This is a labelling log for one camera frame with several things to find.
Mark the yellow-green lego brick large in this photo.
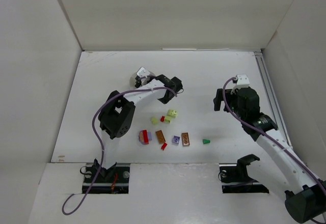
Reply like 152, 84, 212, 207
167, 109, 178, 119

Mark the yellow-green lego brick small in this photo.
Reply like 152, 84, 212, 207
151, 117, 158, 125

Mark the brown lego plate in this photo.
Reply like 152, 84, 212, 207
155, 130, 166, 144
181, 132, 190, 147

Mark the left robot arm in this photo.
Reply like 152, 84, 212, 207
92, 74, 183, 172

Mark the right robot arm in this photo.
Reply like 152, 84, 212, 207
213, 86, 325, 223

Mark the white divided round container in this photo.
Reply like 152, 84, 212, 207
129, 73, 153, 89

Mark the purple square lego brick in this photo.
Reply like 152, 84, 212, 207
172, 135, 180, 145

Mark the purple red lego assembly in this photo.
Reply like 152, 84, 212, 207
139, 130, 152, 145

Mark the small red lego lower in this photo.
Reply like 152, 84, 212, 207
161, 143, 168, 151

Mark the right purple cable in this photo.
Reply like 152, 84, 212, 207
222, 77, 326, 224

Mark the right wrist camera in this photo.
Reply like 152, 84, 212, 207
232, 74, 250, 90

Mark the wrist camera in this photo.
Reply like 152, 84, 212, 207
135, 67, 151, 88
232, 74, 250, 90

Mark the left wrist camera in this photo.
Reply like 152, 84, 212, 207
135, 67, 151, 88

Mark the aluminium rail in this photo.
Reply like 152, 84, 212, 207
254, 51, 292, 146

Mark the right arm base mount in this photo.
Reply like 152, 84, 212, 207
218, 154, 269, 194

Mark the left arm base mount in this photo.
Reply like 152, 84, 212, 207
79, 159, 130, 194

